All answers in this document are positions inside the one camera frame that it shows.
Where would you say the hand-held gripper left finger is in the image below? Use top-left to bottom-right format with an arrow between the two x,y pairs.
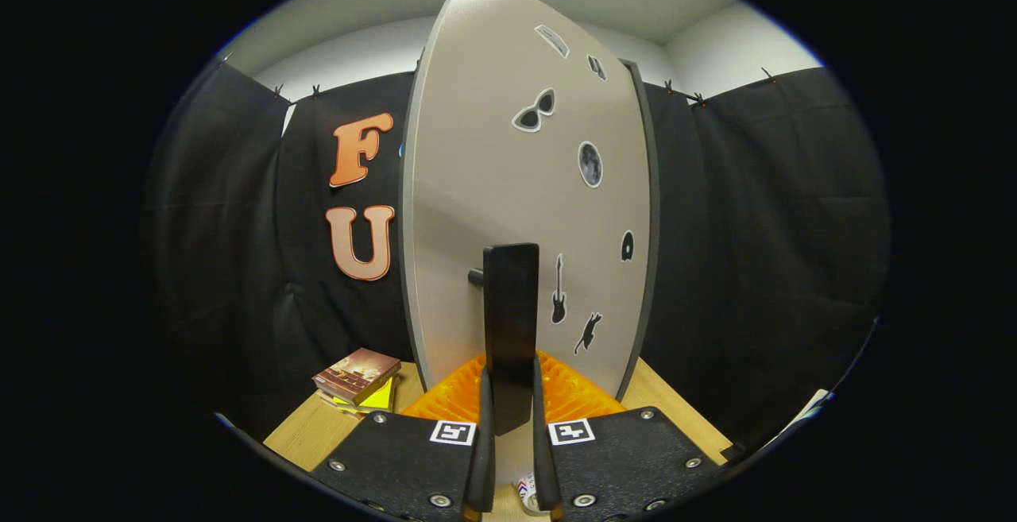
310,351 -> 497,522

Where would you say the white shoe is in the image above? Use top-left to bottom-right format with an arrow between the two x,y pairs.
511,471 -> 549,516

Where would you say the beige shoe cabinet door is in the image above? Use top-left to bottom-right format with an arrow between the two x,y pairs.
397,0 -> 654,437

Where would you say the brown book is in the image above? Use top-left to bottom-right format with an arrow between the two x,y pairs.
311,347 -> 402,406

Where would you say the yellow book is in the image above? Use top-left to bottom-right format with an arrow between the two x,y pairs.
331,377 -> 397,416

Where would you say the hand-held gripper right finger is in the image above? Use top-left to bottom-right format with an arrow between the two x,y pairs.
531,351 -> 732,522

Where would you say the black backdrop cloth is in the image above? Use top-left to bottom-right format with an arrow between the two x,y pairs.
143,57 -> 891,459

